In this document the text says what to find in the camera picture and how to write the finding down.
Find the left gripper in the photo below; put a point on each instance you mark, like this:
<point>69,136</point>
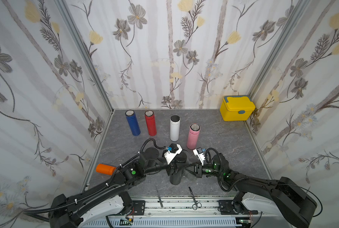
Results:
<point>173,170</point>

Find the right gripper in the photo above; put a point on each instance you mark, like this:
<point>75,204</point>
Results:
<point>199,170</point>

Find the black thermos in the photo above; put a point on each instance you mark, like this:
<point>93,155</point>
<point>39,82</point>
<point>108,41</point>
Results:
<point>182,159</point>

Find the red thermos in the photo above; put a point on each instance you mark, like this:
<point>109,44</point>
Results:
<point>150,121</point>

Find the blue thermos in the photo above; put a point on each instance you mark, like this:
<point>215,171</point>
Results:
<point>133,123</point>

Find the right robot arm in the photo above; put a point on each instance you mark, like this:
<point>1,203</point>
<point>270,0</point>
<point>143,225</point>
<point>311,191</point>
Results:
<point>294,204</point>

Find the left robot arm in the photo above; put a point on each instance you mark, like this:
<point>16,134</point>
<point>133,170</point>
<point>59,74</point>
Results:
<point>111,197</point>

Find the pink thermos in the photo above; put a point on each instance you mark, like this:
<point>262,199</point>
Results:
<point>193,135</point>

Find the white thermos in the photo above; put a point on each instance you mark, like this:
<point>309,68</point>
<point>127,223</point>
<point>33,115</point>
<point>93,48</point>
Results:
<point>174,127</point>

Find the scissors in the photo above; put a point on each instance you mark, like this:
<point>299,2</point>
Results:
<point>196,204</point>

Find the metal tweezers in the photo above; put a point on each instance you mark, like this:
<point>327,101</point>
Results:
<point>159,198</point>

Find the orange cap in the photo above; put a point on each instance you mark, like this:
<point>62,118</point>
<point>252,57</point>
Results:
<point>105,169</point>

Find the yellow lidded box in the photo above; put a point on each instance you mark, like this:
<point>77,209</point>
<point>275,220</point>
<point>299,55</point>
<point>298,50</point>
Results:
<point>236,108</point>

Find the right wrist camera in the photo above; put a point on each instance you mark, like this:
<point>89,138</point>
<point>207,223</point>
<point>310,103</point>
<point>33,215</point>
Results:
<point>200,154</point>

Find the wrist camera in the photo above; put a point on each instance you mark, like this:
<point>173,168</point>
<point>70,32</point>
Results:
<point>172,152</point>
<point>200,154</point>

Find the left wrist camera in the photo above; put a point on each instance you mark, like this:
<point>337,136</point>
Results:
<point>172,152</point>

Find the aluminium front rail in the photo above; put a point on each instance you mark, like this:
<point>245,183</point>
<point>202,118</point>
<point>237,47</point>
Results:
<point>178,213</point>

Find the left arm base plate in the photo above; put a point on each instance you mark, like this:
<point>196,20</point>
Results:
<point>138,208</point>

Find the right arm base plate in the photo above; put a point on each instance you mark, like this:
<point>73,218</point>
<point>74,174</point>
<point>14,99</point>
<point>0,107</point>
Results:
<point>226,207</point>

